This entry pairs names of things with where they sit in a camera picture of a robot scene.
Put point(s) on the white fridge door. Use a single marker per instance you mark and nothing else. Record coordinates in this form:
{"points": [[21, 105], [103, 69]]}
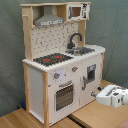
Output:
{"points": [[90, 79]]}

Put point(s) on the toy microwave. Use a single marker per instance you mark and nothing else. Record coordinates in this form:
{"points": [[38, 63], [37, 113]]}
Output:
{"points": [[78, 11]]}

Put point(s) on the right oven knob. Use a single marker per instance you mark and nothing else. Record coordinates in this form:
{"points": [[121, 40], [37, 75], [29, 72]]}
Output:
{"points": [[74, 69]]}

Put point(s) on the oven knob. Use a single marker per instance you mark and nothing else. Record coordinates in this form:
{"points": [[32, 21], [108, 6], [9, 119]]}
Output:
{"points": [[56, 75], [74, 69]]}

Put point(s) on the left oven knob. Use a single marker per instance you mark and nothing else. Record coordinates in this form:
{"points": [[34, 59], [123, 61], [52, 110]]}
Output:
{"points": [[56, 75]]}

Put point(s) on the black toy faucet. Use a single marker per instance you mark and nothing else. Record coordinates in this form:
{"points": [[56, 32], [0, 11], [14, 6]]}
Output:
{"points": [[73, 40]]}

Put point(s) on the black stovetop red burners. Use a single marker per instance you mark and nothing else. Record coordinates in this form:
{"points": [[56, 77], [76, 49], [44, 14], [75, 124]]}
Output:
{"points": [[52, 59]]}

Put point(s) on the wooden toy kitchen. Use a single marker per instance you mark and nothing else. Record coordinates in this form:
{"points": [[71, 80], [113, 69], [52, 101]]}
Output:
{"points": [[46, 40]]}

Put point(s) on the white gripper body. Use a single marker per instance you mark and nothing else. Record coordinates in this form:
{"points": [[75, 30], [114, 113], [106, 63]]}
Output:
{"points": [[112, 95]]}

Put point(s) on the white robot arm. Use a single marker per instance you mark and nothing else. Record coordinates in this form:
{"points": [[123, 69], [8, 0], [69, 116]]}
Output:
{"points": [[113, 95]]}

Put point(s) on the grey range hood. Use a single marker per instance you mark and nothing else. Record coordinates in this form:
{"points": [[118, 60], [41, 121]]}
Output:
{"points": [[48, 18]]}

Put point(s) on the white oven door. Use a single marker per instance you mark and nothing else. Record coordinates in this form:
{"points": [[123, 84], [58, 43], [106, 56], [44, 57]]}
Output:
{"points": [[63, 99]]}

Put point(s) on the grey toy sink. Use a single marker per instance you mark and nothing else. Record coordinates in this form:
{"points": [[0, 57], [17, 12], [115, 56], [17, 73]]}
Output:
{"points": [[79, 51]]}

